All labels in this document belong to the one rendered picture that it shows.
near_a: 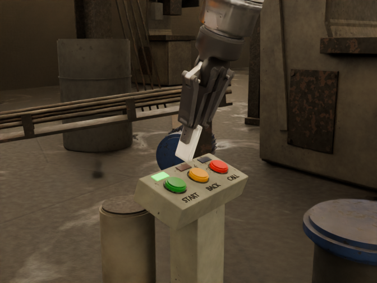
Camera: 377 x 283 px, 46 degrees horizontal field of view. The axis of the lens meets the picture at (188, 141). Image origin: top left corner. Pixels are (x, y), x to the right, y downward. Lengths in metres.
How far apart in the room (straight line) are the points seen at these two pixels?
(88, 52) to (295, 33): 1.52
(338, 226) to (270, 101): 2.04
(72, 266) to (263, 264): 0.76
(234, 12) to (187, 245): 0.45
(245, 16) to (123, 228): 0.50
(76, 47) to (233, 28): 2.86
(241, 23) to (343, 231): 0.61
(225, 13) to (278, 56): 2.33
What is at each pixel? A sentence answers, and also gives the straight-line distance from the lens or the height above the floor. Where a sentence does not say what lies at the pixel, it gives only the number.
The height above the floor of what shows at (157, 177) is 0.61.
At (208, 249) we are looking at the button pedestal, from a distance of 0.91.
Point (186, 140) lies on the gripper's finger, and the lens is 0.76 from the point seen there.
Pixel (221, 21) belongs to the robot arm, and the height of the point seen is 0.89.
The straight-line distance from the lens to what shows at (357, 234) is 1.10.
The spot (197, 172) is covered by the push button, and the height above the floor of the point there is 0.61.
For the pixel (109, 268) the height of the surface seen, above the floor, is 0.39.
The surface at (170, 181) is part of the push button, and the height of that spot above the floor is 0.61.
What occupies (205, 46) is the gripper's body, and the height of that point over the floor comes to 0.86.
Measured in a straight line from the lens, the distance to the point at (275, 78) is 3.05.
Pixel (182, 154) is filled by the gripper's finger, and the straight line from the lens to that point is 0.79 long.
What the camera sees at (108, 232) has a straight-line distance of 0.95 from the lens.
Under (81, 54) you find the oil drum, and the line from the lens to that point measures 3.48.
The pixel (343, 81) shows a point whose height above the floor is 0.63.
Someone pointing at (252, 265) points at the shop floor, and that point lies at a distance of 1.82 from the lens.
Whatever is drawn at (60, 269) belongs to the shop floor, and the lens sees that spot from 1.84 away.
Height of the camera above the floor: 0.87
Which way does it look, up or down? 13 degrees down
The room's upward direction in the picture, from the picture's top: straight up
